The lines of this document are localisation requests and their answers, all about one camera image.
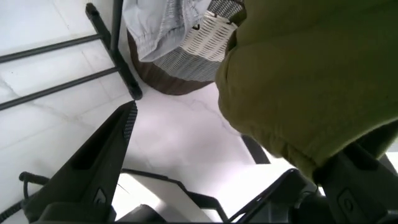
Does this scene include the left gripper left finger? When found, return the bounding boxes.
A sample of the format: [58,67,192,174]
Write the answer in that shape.
[24,100,138,223]

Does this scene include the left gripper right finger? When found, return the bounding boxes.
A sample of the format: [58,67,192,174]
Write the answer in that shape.
[313,119,398,224]

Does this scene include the green sleeveless shirt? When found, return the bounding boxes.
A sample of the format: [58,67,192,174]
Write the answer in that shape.
[214,0,398,184]

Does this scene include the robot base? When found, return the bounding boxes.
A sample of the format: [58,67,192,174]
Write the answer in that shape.
[113,135,398,223]

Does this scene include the black clothes rack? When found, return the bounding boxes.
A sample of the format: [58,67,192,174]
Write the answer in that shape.
[0,0,143,111]

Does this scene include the white laundry basket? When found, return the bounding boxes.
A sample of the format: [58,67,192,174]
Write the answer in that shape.
[126,0,248,96]

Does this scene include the pale grey garment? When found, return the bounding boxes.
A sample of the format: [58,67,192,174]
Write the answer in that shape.
[122,0,212,63]

